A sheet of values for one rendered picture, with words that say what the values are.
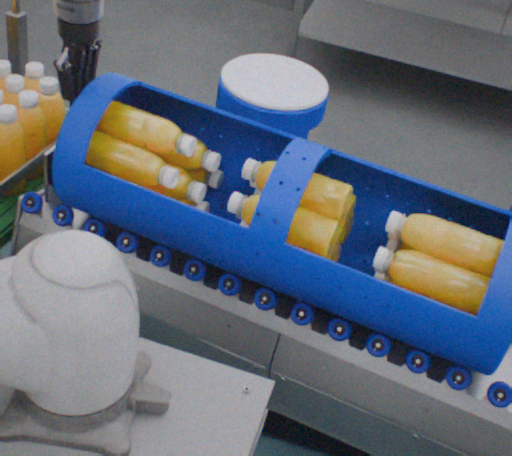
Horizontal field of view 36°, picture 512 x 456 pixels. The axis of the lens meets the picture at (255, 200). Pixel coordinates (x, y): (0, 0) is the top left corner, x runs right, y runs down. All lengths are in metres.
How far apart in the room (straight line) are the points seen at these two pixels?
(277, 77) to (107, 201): 0.73
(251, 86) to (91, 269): 1.12
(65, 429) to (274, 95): 1.11
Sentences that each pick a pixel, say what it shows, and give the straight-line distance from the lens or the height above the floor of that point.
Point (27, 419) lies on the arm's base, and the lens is 1.13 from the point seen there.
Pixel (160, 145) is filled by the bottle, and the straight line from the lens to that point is 1.51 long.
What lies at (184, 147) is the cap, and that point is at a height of 1.16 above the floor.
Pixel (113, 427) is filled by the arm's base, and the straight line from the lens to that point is 1.12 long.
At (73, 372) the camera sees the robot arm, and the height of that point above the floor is 1.22.
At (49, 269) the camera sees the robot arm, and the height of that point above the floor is 1.35.
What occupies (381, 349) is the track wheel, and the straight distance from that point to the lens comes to 1.47.
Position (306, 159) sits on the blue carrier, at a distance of 1.40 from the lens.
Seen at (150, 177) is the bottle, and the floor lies 1.12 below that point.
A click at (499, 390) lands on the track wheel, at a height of 0.97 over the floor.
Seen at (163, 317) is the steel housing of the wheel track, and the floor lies 0.84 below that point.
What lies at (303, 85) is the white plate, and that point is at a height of 1.04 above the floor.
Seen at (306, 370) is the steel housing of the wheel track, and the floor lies 0.86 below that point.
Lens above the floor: 2.00
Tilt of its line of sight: 37 degrees down
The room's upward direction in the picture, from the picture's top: 10 degrees clockwise
